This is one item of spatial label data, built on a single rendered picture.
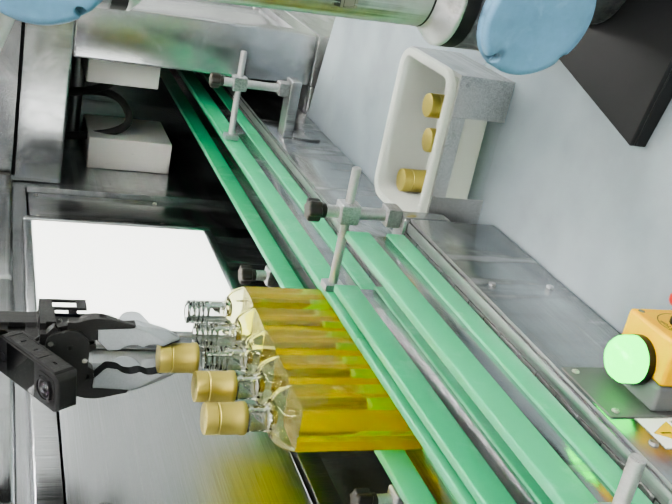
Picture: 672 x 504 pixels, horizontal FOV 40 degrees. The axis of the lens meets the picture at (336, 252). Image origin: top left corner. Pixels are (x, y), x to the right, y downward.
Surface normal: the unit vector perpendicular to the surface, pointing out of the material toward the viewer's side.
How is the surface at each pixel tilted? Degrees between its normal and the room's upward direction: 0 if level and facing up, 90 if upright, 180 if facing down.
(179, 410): 90
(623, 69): 3
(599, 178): 0
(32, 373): 30
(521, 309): 90
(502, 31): 96
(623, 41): 3
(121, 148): 90
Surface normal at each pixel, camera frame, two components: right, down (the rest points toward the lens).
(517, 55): 0.35, 0.62
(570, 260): -0.93, -0.05
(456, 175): 0.30, 0.41
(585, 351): 0.19, -0.91
